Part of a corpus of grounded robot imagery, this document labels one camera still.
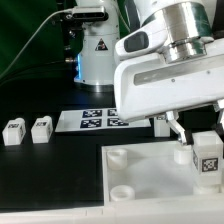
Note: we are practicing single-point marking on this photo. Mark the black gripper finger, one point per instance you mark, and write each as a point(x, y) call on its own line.
point(219, 109)

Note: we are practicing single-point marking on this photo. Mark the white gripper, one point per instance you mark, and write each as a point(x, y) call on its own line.
point(147, 86)

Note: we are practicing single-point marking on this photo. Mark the white square tabletop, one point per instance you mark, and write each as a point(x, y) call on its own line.
point(147, 171)

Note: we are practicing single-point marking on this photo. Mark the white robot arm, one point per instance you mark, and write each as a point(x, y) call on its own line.
point(171, 60)

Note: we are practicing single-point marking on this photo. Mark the white sheet with tags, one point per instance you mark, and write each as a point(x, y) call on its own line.
point(94, 119)

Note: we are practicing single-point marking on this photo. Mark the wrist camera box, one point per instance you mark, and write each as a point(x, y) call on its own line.
point(143, 41)

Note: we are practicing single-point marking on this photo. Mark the white fixture wall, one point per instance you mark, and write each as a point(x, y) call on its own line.
point(199, 209)

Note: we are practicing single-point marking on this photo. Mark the silver camera on base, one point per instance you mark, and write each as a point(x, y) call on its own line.
point(89, 14)

